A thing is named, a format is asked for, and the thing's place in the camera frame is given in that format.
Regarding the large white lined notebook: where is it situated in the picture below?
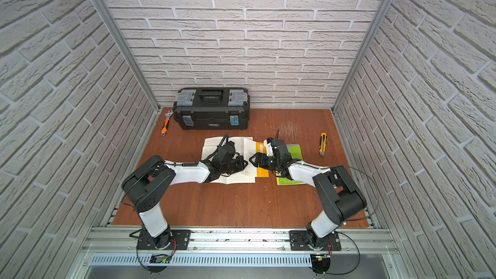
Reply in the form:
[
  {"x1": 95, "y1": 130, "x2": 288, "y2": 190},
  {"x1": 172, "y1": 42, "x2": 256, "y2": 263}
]
[{"x1": 200, "y1": 136, "x2": 257, "y2": 185}]

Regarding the yellow white cover notebook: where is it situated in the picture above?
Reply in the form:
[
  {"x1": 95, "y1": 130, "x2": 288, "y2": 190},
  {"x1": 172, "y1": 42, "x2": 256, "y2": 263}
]
[{"x1": 254, "y1": 142, "x2": 269, "y2": 178}]

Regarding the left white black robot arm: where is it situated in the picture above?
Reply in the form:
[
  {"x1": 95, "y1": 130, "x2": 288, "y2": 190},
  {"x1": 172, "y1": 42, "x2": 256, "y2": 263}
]
[{"x1": 121, "y1": 142, "x2": 248, "y2": 249}]

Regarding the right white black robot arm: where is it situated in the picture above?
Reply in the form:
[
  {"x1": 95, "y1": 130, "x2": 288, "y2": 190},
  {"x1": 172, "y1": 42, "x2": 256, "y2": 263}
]
[{"x1": 249, "y1": 139, "x2": 368, "y2": 249}]

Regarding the yellow black utility knife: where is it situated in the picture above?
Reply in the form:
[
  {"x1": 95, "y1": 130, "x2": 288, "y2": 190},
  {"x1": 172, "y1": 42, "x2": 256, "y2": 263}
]
[{"x1": 319, "y1": 133, "x2": 328, "y2": 157}]

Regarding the black plastic toolbox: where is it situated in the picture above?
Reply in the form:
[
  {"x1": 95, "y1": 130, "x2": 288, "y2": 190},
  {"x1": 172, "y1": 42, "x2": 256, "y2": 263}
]
[{"x1": 173, "y1": 87, "x2": 250, "y2": 130}]

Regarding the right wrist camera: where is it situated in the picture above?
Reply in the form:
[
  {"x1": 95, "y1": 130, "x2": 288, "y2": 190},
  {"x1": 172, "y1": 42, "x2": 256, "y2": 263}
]
[{"x1": 263, "y1": 138, "x2": 276, "y2": 156}]

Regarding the orange handled adjustable wrench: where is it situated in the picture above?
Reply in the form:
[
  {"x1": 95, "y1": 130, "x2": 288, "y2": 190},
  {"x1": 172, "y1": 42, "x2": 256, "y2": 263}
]
[{"x1": 161, "y1": 109, "x2": 174, "y2": 136}]

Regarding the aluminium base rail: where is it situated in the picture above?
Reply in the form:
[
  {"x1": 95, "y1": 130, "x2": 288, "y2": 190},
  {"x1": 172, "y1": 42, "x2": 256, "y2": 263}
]
[{"x1": 68, "y1": 226, "x2": 407, "y2": 278}]

